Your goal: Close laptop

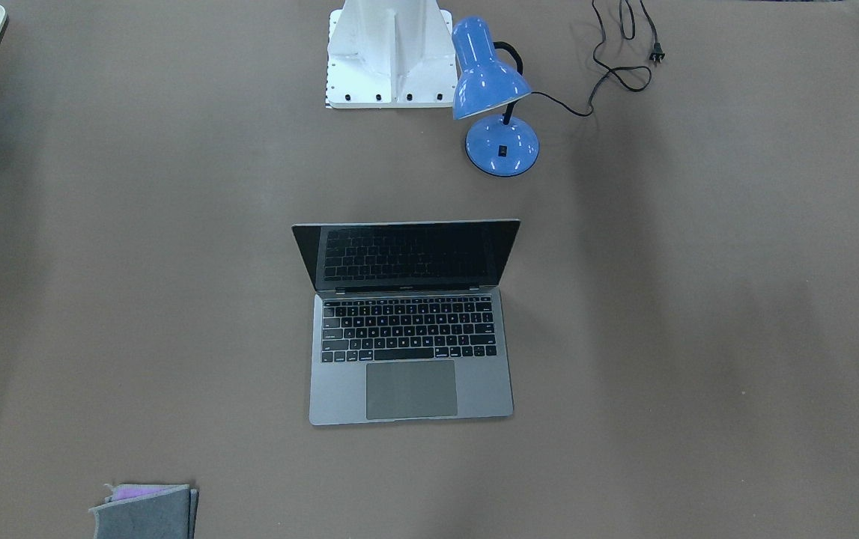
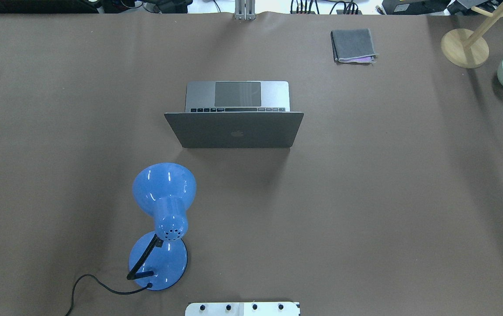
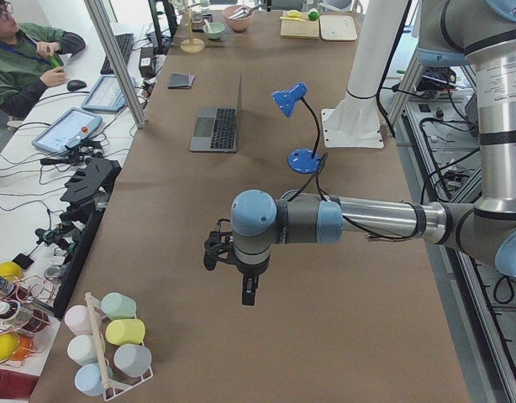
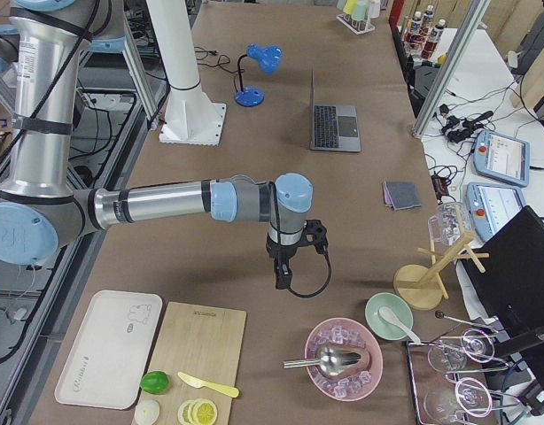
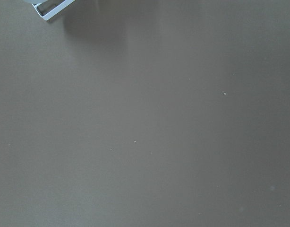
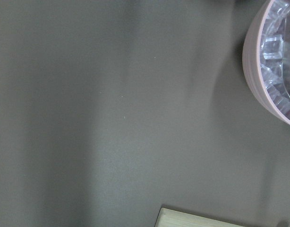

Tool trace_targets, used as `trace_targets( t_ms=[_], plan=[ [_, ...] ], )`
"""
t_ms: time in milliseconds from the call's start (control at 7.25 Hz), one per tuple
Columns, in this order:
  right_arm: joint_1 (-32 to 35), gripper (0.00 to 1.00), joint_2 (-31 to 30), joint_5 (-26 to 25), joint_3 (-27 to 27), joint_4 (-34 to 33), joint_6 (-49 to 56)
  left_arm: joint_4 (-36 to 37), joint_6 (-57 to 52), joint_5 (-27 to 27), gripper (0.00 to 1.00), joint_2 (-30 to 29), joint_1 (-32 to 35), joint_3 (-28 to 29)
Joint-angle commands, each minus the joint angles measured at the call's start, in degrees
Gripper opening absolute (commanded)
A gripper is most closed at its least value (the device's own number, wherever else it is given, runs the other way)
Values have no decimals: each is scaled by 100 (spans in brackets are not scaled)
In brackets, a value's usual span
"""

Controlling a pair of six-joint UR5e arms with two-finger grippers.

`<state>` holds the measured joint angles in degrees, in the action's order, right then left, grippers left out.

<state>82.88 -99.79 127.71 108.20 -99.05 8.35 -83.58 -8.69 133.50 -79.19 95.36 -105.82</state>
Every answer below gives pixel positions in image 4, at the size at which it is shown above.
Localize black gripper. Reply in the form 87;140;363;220
266;238;298;290

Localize grey laptop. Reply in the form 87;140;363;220
309;71;361;153

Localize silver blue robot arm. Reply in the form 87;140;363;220
0;1;313;289
0;24;20;74

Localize metal ice scoop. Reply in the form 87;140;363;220
283;344;370;379

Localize pink bowl with ice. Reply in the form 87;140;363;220
304;318;383;402

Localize white ceramic spoon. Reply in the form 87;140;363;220
378;306;422;344

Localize green ceramic bowl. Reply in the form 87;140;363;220
364;292;415;342

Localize wooden cutting board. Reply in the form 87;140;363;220
139;302;246;425

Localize wooden mug tree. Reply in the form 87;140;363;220
393;231;490;311

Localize grey cloth coaster stack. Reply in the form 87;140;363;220
382;181;422;211

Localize yellow plastic knife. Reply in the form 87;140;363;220
177;371;240;398

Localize lemon slices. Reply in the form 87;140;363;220
177;398;218;425

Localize green lime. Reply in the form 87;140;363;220
140;371;169;394

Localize clear glass mug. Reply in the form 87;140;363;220
428;202;473;246

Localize white onion half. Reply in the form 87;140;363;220
134;399;160;425

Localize white plastic tray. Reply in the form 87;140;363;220
54;290;163;410

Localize upper wine glass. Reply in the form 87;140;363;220
427;328;494;373

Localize wine glass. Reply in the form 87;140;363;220
424;377;493;424
427;328;494;373

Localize blue desk lamp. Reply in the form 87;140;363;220
234;43;284;108

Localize lower blue teach pendant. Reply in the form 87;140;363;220
465;182;526;242

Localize blue teach pendant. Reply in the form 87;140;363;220
473;130;531;188
465;182;526;242

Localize lower wine glass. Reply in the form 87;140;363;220
424;377;493;424

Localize black monitor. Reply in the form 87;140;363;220
463;206;544;389

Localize upper blue teach pendant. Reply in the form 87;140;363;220
473;130;531;188

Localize cup rack with cups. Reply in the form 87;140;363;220
337;0;381;35

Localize bottles on side table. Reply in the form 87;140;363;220
402;4;447;60

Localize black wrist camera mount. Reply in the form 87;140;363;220
299;220;329;255

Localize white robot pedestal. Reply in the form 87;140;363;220
147;0;226;146

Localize black wire glass rack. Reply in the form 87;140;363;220
406;310;526;424

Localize aluminium frame post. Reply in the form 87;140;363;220
412;0;491;139

